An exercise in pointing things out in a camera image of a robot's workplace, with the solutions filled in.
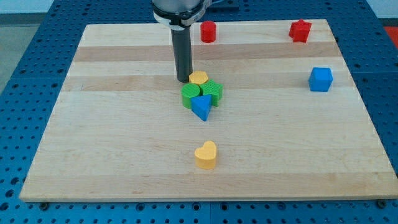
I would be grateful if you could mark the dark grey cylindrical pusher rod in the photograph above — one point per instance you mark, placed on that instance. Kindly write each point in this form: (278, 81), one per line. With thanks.
(181, 42)

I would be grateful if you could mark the red cylinder block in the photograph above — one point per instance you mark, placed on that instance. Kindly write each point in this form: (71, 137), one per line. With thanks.
(208, 31)

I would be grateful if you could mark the yellow hexagon block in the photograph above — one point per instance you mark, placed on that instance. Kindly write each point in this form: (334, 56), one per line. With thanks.
(198, 77)

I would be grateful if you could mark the green cylinder block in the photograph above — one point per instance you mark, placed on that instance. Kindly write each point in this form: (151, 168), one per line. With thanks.
(189, 91)

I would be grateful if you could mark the green star block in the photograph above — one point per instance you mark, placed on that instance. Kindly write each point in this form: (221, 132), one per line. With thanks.
(214, 89)

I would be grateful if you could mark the blue triangle block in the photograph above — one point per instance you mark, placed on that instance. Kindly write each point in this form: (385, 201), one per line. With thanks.
(201, 106)

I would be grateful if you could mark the light wooden board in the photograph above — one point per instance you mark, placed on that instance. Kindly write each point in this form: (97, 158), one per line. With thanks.
(119, 133)

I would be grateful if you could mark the red star block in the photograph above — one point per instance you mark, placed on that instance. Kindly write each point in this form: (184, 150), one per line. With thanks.
(299, 30)

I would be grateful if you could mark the yellow heart block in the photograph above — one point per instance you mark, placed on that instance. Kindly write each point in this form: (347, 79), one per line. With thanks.
(205, 156)

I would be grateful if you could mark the blue cube block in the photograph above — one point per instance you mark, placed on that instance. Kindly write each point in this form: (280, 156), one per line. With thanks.
(320, 79)

